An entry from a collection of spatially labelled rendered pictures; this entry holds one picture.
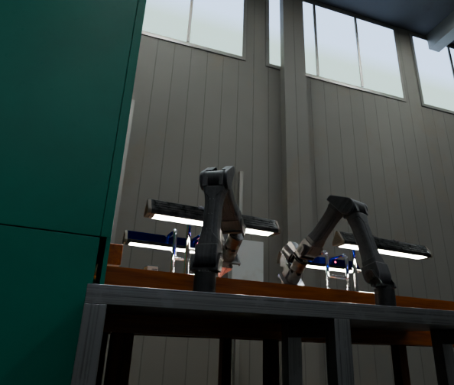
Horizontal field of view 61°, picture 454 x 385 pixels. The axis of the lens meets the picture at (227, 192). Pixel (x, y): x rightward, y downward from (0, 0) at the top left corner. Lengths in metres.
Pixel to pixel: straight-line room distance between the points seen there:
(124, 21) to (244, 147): 3.02
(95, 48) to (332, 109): 4.14
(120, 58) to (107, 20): 0.16
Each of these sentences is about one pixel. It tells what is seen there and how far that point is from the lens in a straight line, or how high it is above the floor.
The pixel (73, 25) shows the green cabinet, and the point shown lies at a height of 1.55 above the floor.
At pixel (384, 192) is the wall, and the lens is 5.17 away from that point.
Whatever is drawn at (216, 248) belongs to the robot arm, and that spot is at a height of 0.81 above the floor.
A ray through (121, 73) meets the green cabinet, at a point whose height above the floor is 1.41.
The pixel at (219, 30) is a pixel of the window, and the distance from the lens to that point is 5.22.
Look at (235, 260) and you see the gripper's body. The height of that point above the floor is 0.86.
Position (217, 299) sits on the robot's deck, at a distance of 0.89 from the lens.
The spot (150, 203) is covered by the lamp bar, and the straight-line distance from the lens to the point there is 1.61.
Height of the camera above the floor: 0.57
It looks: 21 degrees up
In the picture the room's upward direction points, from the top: 2 degrees clockwise
